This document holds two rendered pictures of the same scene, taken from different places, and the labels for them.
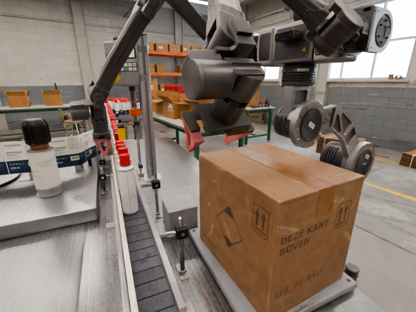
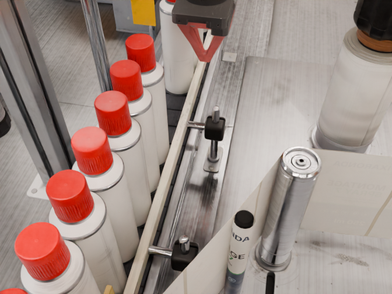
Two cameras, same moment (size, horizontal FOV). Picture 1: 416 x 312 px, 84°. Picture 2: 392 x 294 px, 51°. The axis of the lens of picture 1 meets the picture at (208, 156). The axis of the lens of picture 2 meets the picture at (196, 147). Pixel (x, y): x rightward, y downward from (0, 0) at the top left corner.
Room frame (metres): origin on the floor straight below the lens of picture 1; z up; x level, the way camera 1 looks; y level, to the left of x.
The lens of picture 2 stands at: (1.32, 0.69, 1.36)
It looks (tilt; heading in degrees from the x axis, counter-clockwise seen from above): 48 degrees down; 215
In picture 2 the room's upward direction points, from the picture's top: straight up
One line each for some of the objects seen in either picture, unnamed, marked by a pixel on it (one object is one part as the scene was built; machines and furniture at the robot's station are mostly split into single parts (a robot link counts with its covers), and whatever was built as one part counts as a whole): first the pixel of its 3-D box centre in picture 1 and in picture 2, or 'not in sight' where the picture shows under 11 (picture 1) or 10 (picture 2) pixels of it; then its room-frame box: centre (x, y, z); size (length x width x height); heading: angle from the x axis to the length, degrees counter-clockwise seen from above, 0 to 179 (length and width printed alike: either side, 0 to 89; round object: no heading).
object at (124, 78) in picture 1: (127, 64); not in sight; (1.15, 0.37, 1.38); 0.17 x 0.10 x 0.19; 79
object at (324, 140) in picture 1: (340, 145); not in sight; (4.19, -2.49, 0.16); 0.65 x 0.54 x 0.32; 36
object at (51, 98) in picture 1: (54, 97); not in sight; (5.55, 3.61, 0.97); 0.48 x 0.47 x 0.37; 34
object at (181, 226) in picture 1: (173, 248); not in sight; (0.47, 0.09, 0.91); 0.07 x 0.03 x 0.16; 114
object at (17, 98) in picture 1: (18, 98); not in sight; (5.17, 4.14, 0.96); 0.43 x 0.42 x 0.37; 119
